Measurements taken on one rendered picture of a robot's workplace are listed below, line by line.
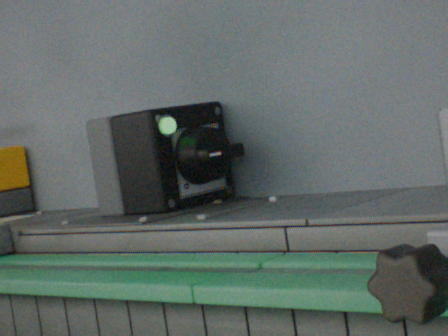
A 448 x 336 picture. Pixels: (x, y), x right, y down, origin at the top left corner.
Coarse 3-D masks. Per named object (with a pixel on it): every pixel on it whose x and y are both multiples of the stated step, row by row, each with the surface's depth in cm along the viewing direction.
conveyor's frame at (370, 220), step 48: (336, 192) 63; (384, 192) 58; (432, 192) 54; (48, 240) 68; (96, 240) 64; (144, 240) 60; (192, 240) 57; (240, 240) 54; (288, 240) 51; (336, 240) 49; (384, 240) 47
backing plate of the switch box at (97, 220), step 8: (216, 200) 68; (224, 200) 69; (232, 200) 68; (192, 208) 66; (200, 208) 65; (96, 216) 71; (120, 216) 68; (128, 216) 67; (136, 216) 66; (144, 216) 65; (152, 216) 64; (160, 216) 63; (168, 216) 63; (64, 224) 68; (72, 224) 67; (80, 224) 66; (88, 224) 65; (96, 224) 65; (104, 224) 64; (112, 224) 63; (120, 224) 63; (128, 224) 62; (136, 224) 61
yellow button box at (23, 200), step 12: (0, 156) 88; (12, 156) 89; (24, 156) 90; (0, 168) 88; (12, 168) 89; (24, 168) 90; (0, 180) 88; (12, 180) 89; (24, 180) 90; (0, 192) 88; (12, 192) 88; (24, 192) 89; (0, 204) 87; (12, 204) 88; (24, 204) 89; (0, 216) 87
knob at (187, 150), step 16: (192, 128) 66; (208, 128) 66; (176, 144) 66; (192, 144) 65; (208, 144) 66; (224, 144) 67; (240, 144) 66; (176, 160) 66; (192, 160) 65; (208, 160) 64; (224, 160) 67; (192, 176) 66; (208, 176) 65
